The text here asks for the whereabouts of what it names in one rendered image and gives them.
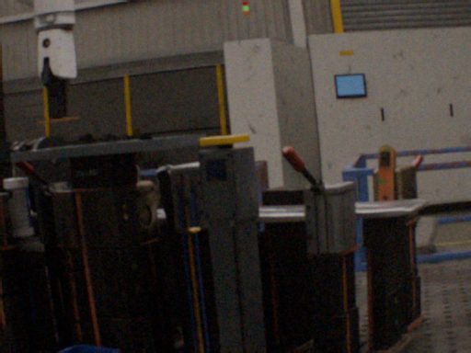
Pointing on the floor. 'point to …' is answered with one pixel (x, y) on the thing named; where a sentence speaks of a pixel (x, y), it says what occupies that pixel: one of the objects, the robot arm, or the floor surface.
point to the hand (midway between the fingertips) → (58, 107)
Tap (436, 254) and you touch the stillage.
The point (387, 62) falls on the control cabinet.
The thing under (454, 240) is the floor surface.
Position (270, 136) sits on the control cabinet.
